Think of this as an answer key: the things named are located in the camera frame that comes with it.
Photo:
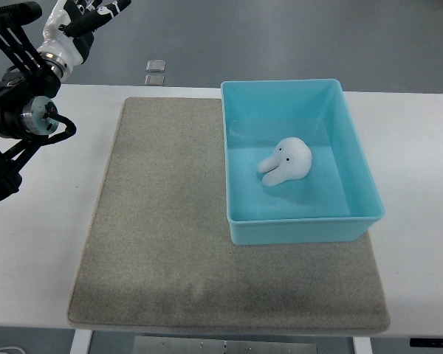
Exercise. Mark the white table leg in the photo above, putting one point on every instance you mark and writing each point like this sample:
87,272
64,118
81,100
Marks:
81,342
362,345

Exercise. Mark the black table control panel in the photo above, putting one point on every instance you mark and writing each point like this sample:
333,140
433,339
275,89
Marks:
426,342

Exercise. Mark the metal floor plate lower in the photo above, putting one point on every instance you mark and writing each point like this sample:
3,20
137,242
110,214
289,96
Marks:
154,80

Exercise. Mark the white table leg left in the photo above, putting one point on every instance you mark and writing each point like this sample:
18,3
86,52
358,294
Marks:
81,342

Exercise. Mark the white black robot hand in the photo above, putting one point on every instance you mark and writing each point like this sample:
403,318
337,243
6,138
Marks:
69,30

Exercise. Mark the grey felt mat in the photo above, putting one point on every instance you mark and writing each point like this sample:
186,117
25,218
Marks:
158,256

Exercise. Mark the metal floor plate upper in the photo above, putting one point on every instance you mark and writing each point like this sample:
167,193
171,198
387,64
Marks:
155,66

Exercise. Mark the white table leg right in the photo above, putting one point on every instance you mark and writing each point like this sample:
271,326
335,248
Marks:
362,345

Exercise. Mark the metal floor plate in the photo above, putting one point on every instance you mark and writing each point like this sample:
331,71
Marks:
155,66
154,80

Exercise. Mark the white tooth plush toy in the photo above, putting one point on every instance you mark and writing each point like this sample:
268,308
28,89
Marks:
290,160

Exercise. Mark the metal table base plate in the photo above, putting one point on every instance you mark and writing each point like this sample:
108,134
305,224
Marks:
151,344

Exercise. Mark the blue plastic box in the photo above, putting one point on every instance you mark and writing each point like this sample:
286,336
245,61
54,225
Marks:
336,201

